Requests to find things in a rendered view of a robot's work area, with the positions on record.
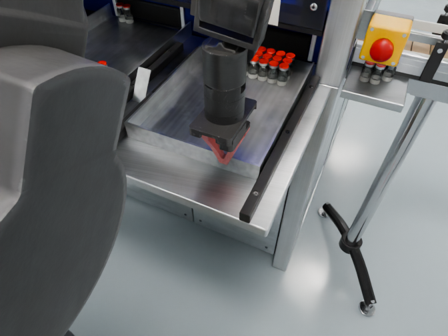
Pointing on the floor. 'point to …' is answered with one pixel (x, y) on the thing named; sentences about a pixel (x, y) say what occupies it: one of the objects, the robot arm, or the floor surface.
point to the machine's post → (353, 19)
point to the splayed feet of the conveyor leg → (365, 307)
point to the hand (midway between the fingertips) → (224, 159)
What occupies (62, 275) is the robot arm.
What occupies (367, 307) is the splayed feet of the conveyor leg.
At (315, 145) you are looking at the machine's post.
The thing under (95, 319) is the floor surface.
